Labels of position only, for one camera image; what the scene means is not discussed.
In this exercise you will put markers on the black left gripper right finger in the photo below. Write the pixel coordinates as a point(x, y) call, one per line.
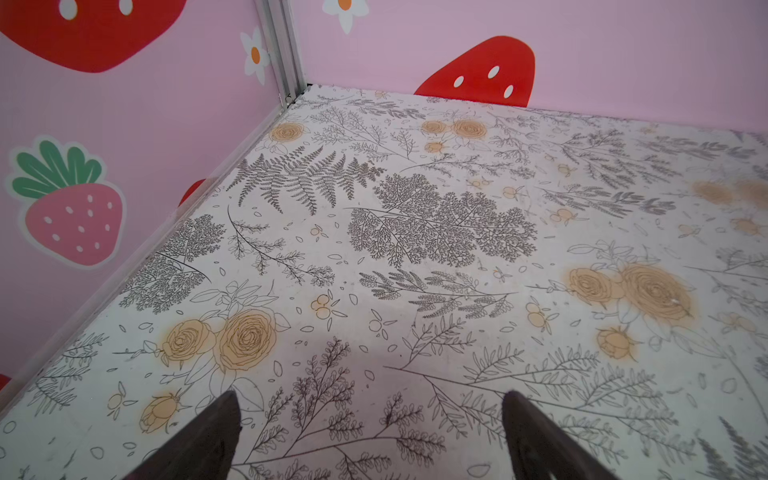
point(539, 449)

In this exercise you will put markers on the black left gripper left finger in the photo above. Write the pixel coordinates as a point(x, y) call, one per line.
point(203, 449)

